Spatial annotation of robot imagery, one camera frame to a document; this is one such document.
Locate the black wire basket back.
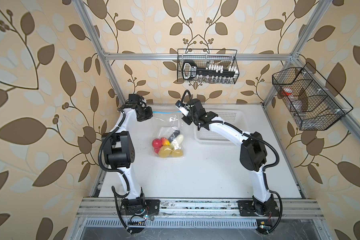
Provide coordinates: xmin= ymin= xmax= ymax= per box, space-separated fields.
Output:
xmin=177 ymin=48 xmax=240 ymax=85

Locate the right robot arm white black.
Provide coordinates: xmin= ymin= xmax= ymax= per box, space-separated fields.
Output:
xmin=176 ymin=99 xmax=283 ymax=235

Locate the dark toy eggplant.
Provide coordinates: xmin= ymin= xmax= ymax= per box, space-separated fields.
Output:
xmin=168 ymin=130 xmax=181 ymax=143

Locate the red toy apple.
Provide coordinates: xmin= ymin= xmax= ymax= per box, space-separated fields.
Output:
xmin=152 ymin=139 xmax=163 ymax=149

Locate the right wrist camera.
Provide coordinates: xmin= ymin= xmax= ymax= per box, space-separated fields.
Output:
xmin=175 ymin=101 xmax=193 ymax=118

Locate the red capped clear bottle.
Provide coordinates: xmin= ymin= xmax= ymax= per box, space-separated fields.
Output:
xmin=281 ymin=87 xmax=298 ymax=103

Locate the white plastic basket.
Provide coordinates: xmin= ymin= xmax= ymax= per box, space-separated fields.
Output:
xmin=194 ymin=112 xmax=251 ymax=146

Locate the yellow toy potato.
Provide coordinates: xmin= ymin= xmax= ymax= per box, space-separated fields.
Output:
xmin=171 ymin=149 xmax=184 ymax=158
xmin=158 ymin=145 xmax=173 ymax=158

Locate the white toy radish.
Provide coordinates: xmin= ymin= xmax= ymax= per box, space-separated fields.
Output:
xmin=170 ymin=134 xmax=184 ymax=150

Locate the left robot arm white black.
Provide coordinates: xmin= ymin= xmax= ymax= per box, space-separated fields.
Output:
xmin=98 ymin=100 xmax=153 ymax=235

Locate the black wire basket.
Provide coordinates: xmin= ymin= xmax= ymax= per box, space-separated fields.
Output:
xmin=177 ymin=48 xmax=240 ymax=85
xmin=272 ymin=63 xmax=354 ymax=131

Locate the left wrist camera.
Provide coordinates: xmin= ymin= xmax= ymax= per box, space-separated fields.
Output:
xmin=126 ymin=94 xmax=147 ymax=109

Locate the clear zip top bag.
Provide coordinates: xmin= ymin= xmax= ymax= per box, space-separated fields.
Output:
xmin=151 ymin=111 xmax=185 ymax=159

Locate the red yellow toy mango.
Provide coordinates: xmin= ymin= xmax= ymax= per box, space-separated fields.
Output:
xmin=161 ymin=138 xmax=170 ymax=146

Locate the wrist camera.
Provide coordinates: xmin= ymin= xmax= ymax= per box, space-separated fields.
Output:
xmin=175 ymin=101 xmax=193 ymax=118
xmin=126 ymin=94 xmax=147 ymax=109

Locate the black wire basket right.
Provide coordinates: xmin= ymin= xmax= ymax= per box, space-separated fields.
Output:
xmin=272 ymin=63 xmax=354 ymax=131

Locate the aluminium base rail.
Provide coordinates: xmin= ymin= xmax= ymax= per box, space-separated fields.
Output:
xmin=74 ymin=198 xmax=325 ymax=230

